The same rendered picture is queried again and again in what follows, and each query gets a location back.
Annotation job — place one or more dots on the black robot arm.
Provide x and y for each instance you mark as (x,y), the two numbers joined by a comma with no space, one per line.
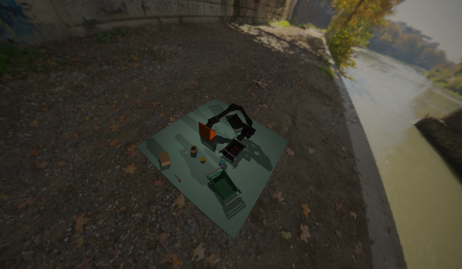
(233,107)

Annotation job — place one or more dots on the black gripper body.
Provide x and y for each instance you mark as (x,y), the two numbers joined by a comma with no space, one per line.
(240,137)

